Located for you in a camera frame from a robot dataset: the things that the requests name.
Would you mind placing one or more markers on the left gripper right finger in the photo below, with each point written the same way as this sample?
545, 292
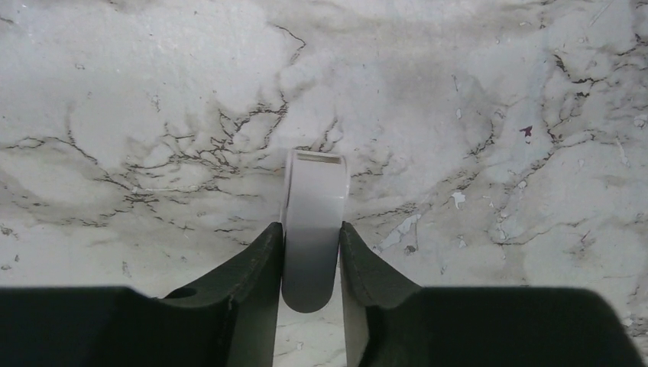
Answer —
391, 321

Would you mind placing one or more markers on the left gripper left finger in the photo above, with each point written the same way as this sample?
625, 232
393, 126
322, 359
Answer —
227, 317

